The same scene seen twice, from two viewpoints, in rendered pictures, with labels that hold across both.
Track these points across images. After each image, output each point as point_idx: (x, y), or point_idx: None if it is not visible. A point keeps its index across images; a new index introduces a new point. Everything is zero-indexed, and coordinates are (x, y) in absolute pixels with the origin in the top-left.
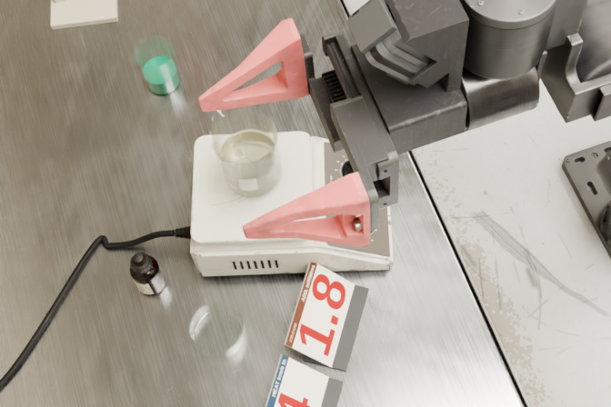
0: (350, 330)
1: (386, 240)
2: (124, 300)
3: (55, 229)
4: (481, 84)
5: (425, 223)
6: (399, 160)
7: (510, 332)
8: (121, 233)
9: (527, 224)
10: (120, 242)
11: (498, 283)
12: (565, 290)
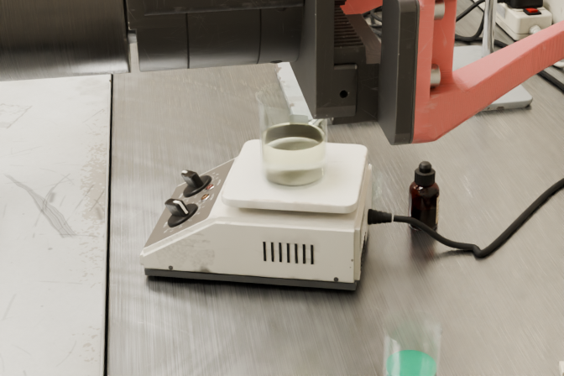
0: None
1: (174, 194)
2: (451, 216)
3: (540, 268)
4: None
5: (126, 235)
6: (123, 280)
7: (94, 174)
8: (459, 258)
9: (27, 225)
10: (459, 253)
11: (84, 196)
12: (28, 189)
